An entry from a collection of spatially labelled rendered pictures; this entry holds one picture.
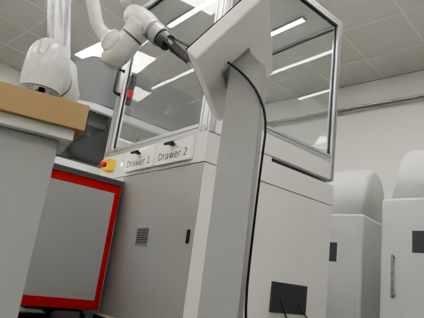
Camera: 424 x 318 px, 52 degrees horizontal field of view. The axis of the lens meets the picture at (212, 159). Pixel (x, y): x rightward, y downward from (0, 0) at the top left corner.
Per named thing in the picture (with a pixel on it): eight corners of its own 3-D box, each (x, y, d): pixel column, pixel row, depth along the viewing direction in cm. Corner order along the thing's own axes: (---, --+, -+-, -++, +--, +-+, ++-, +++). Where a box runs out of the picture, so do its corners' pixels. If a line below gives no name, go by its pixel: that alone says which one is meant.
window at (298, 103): (217, 103, 202) (238, -50, 225) (216, 103, 203) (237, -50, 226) (328, 154, 254) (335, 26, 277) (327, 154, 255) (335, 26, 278)
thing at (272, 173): (204, 160, 191) (209, 129, 195) (98, 180, 267) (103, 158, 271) (332, 205, 248) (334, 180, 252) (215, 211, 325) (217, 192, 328)
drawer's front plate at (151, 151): (151, 166, 221) (154, 145, 224) (123, 171, 242) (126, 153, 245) (154, 166, 222) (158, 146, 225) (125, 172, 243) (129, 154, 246)
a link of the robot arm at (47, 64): (11, 79, 161) (24, 27, 166) (27, 99, 178) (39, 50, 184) (55, 86, 161) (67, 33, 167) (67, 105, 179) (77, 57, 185)
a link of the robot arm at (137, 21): (166, 26, 186) (146, 50, 187) (143, 8, 192) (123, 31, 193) (156, 14, 176) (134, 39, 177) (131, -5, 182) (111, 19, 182)
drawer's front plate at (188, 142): (189, 158, 197) (192, 135, 200) (154, 165, 219) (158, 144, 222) (192, 159, 198) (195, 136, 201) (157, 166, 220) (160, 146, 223)
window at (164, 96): (201, 124, 203) (226, -47, 229) (113, 150, 268) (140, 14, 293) (202, 124, 203) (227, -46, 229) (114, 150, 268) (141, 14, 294)
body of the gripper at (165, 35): (164, 26, 176) (180, 38, 172) (171, 36, 184) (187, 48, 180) (152, 40, 176) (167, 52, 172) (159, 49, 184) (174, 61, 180)
